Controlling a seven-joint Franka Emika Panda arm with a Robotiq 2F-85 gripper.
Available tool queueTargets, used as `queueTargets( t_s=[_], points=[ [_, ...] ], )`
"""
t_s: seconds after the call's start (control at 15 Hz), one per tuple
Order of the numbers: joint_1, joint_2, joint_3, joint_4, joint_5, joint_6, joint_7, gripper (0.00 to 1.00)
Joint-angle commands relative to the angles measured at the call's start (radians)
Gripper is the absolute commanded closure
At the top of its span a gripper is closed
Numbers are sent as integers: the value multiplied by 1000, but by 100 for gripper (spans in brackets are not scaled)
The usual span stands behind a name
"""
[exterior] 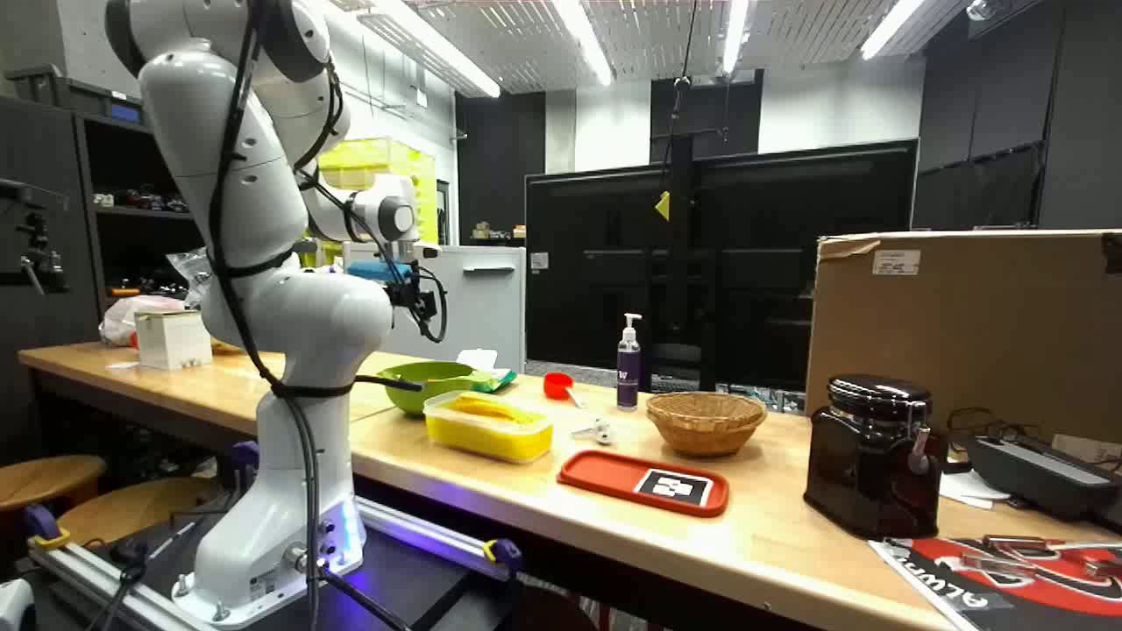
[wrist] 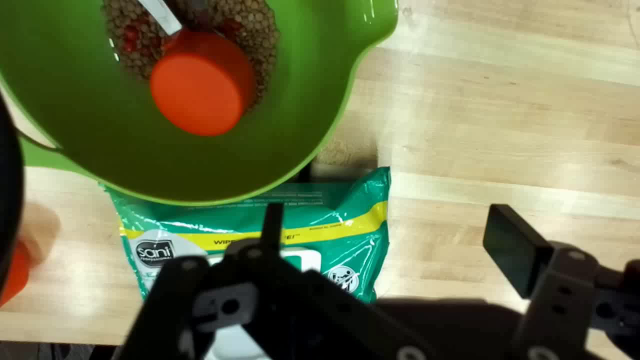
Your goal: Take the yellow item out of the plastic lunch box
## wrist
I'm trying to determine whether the green wet wipes packet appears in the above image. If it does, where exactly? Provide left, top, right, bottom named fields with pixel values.
left=102, top=166, right=392, bottom=360

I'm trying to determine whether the heap of brown beans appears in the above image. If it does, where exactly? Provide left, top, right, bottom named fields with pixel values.
left=102, top=0, right=280, bottom=108

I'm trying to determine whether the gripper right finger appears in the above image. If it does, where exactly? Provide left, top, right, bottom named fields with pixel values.
left=482, top=204, right=640, bottom=360

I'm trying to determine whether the orange plastic cup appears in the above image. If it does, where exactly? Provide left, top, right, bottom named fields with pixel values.
left=149, top=27, right=257, bottom=137

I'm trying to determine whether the orange plastic object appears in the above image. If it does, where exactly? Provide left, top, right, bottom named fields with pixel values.
left=0, top=239, right=32, bottom=307

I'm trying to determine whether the green plastic bowl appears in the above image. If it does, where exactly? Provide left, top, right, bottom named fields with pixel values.
left=0, top=0, right=399, bottom=207

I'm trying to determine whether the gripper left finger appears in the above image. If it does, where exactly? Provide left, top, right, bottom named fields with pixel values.
left=112, top=202, right=432, bottom=360

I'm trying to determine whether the white utensil handle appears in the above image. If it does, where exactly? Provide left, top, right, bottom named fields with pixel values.
left=137, top=0, right=183, bottom=36

